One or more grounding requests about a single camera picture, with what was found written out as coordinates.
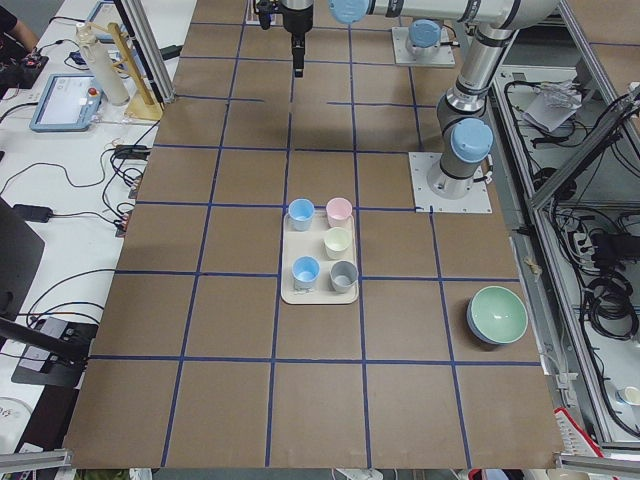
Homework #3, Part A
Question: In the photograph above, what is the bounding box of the teach pendant tablet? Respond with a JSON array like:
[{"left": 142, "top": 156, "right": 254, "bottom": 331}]
[{"left": 29, "top": 74, "right": 103, "bottom": 132}]

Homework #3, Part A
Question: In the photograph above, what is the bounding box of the black monitor stand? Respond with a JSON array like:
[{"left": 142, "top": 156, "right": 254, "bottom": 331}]
[{"left": 0, "top": 197, "right": 99, "bottom": 390}]

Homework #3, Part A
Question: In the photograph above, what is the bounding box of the pink plastic cup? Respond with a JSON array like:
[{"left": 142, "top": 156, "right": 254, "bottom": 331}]
[{"left": 325, "top": 197, "right": 352, "bottom": 227}]

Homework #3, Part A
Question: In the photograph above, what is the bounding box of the white bottle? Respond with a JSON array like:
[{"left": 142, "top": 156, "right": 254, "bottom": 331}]
[{"left": 76, "top": 23, "right": 130, "bottom": 106}]

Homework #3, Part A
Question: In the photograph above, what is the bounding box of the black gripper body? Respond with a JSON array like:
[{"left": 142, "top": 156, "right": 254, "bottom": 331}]
[{"left": 253, "top": 0, "right": 314, "bottom": 34}]

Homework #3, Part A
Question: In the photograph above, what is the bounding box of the green bowl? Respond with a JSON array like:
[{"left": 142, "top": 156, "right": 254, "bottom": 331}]
[{"left": 466, "top": 286, "right": 528, "bottom": 345}]

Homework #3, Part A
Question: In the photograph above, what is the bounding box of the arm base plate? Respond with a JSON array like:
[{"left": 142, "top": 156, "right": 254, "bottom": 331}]
[
  {"left": 408, "top": 152, "right": 492, "bottom": 214},
  {"left": 391, "top": 19, "right": 455, "bottom": 68}
]

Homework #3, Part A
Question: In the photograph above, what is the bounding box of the grey plastic cup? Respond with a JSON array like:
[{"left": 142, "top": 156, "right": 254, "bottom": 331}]
[{"left": 330, "top": 260, "right": 358, "bottom": 293}]

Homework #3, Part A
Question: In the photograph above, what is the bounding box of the cream plastic tray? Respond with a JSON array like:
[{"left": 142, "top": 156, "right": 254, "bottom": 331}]
[{"left": 280, "top": 210, "right": 359, "bottom": 305}]

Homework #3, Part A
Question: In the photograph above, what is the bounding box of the cream plastic cup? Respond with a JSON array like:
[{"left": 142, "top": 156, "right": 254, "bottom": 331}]
[{"left": 323, "top": 227, "right": 352, "bottom": 260}]

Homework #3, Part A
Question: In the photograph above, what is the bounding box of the wooden stand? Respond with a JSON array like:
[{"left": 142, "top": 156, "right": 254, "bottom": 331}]
[{"left": 89, "top": 22, "right": 162, "bottom": 121}]

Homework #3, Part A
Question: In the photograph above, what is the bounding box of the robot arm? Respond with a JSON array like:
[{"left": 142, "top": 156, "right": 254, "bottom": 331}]
[
  {"left": 251, "top": 0, "right": 558, "bottom": 78},
  {"left": 427, "top": 1, "right": 558, "bottom": 199}
]

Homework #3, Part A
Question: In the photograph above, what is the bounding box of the blue plastic cup far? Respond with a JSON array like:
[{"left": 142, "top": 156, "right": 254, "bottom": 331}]
[{"left": 292, "top": 256, "right": 320, "bottom": 291}]

